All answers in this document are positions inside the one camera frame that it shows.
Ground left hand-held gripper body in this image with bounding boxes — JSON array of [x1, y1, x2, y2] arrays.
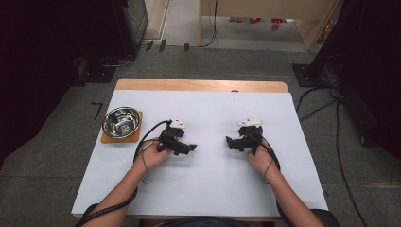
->
[[156, 118, 187, 153]]

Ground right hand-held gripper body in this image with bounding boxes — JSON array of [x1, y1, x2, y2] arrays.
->
[[236, 118, 265, 153]]

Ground person's right hand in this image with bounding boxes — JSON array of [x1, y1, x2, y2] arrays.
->
[[247, 141, 282, 178]]

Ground person's left hand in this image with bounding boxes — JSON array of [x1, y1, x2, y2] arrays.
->
[[133, 140, 173, 174]]

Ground white table cover sheet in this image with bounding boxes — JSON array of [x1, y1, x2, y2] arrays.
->
[[71, 89, 329, 219]]

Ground stainless steel bowl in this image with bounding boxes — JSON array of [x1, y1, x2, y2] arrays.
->
[[101, 106, 142, 140]]

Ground square brown cork mat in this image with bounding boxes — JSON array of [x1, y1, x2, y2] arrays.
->
[[100, 110, 144, 145]]

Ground wooden table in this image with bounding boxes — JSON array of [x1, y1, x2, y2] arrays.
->
[[114, 78, 290, 94]]

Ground person's dark clothing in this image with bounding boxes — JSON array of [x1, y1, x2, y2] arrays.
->
[[159, 217, 253, 227]]

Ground dark glass-front cabinet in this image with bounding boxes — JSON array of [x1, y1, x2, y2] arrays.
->
[[121, 0, 149, 58]]

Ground beige wooden desk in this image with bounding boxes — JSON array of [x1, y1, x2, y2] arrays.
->
[[198, 0, 343, 52]]

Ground black curtain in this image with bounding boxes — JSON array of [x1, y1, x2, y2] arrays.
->
[[0, 0, 140, 168], [306, 0, 401, 160]]

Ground thick black right gripper cable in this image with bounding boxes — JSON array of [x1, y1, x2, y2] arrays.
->
[[245, 131, 296, 227]]

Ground thick black gripper cable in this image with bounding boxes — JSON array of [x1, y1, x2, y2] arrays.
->
[[74, 118, 174, 227], [245, 131, 296, 227]]

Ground thick black left gripper cable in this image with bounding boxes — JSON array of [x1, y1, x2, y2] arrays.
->
[[74, 118, 174, 227]]

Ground thin grey left gripper cable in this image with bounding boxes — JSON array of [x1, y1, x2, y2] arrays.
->
[[140, 141, 155, 185]]

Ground thin grey gripper cable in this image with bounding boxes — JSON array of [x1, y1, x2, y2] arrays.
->
[[140, 141, 155, 185], [263, 159, 274, 185]]

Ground thin grey right gripper cable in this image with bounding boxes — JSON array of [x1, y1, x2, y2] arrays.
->
[[263, 159, 274, 185]]

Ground black stand base plate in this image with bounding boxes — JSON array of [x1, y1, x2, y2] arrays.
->
[[77, 56, 117, 84], [291, 63, 335, 89]]

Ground long black floor cable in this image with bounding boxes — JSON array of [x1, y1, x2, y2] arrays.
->
[[334, 94, 370, 227]]

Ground black hanging cable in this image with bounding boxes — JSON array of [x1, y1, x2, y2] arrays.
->
[[199, 0, 219, 49]]

